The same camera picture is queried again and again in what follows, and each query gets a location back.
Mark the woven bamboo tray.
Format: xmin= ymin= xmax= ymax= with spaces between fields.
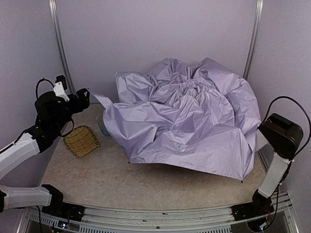
xmin=63 ymin=125 xmax=100 ymax=159

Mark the aluminium front rail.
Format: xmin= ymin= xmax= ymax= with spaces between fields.
xmin=17 ymin=193 xmax=300 ymax=233

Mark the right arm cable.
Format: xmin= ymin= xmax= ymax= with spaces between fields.
xmin=263 ymin=96 xmax=309 ymax=161

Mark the right frame post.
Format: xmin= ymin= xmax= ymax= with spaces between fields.
xmin=243 ymin=0 xmax=264 ymax=80

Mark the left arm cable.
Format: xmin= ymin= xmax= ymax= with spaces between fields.
xmin=35 ymin=77 xmax=54 ymax=100

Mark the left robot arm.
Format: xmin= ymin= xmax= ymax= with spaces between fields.
xmin=0 ymin=88 xmax=90 ymax=211

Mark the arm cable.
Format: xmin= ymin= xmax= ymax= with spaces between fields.
xmin=35 ymin=77 xmax=54 ymax=100
xmin=263 ymin=96 xmax=309 ymax=161

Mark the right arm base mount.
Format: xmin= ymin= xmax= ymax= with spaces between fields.
xmin=231 ymin=198 xmax=274 ymax=221

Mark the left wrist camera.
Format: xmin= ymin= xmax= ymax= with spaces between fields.
xmin=53 ymin=75 xmax=69 ymax=102

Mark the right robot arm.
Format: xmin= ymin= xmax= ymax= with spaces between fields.
xmin=252 ymin=113 xmax=303 ymax=208

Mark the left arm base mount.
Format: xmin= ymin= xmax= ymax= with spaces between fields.
xmin=42 ymin=202 xmax=85 ymax=222

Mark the lilac folding umbrella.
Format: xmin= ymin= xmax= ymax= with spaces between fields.
xmin=94 ymin=58 xmax=261 ymax=181

